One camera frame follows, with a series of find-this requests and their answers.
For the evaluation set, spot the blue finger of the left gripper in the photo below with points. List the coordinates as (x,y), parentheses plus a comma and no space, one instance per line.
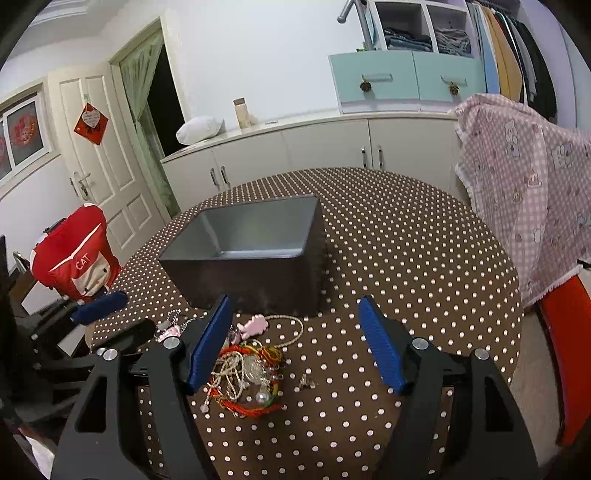
(100,308)
(129,340)

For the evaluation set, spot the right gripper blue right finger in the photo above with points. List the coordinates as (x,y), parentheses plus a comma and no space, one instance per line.
(488,437)

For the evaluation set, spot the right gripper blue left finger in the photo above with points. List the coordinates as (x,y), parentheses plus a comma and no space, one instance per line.
(103,436)

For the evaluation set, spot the small silver earrings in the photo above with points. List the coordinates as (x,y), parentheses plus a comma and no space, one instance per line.
(306,382)

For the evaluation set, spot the dark metal jewelry box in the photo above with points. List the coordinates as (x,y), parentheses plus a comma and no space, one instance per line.
(266,256)

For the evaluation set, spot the red cat chair cover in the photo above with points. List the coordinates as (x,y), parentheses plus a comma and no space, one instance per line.
(74,256)

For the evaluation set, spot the white panel door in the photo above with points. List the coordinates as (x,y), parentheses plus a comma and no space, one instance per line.
(108,175)

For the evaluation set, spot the brown polka dot tablecloth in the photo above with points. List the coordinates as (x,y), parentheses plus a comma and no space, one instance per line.
(424,256)

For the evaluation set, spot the red white storage box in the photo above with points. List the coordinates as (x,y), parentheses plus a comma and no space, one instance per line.
(565,312)

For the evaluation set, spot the window with red paper cuts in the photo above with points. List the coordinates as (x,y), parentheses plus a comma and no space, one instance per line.
(24,135)

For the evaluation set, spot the red diamond door decoration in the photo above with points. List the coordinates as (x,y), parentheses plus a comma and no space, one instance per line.
(91,124)

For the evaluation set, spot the white plastic bag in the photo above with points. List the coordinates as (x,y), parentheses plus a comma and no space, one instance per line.
(198,129)

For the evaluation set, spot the beige jar with lid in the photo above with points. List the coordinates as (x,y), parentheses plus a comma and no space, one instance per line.
(242,113)

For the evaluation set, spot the green door curtain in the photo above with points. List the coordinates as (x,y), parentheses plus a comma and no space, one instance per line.
(138,71)

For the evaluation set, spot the pink bear patterned cloth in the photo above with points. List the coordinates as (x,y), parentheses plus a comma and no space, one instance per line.
(529,181)

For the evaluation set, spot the white low sideboard cabinet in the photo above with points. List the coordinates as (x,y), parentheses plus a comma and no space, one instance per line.
(422,145)

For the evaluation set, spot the teal two drawer unit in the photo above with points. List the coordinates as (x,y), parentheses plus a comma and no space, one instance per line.
(400,80)

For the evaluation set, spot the hanging clothes row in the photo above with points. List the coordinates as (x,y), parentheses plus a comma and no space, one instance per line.
(513,64)

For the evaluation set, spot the grey metal handrail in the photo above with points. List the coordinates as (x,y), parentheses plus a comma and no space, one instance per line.
(361,7)

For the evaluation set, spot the lilac stair shelf unit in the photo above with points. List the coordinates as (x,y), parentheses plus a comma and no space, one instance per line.
(444,27)

